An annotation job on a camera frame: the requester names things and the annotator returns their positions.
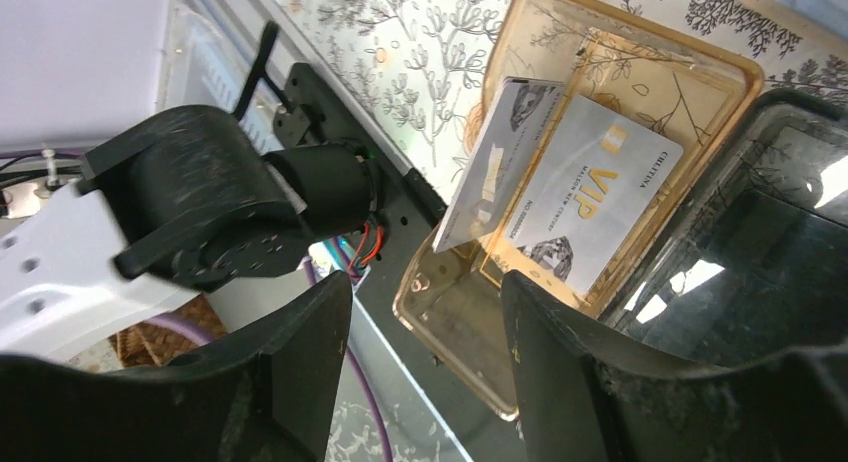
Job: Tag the white striped card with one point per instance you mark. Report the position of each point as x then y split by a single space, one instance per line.
595 179

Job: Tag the floral patterned table mat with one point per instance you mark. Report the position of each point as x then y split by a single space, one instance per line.
416 66

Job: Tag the smoky black card holder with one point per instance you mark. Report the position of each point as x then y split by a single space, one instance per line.
755 258

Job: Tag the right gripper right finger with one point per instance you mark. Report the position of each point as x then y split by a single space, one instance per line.
587 392

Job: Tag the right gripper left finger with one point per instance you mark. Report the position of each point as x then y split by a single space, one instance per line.
265 392

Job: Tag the amber transparent card holder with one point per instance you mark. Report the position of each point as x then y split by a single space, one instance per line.
682 88

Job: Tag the woven brown mat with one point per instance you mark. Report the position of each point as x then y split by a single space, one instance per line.
145 344

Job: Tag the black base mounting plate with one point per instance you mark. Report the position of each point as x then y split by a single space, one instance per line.
429 409

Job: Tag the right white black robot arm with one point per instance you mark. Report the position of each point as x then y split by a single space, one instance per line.
186 188

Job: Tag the silver magnetic stripe cards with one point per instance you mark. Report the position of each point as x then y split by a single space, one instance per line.
506 143

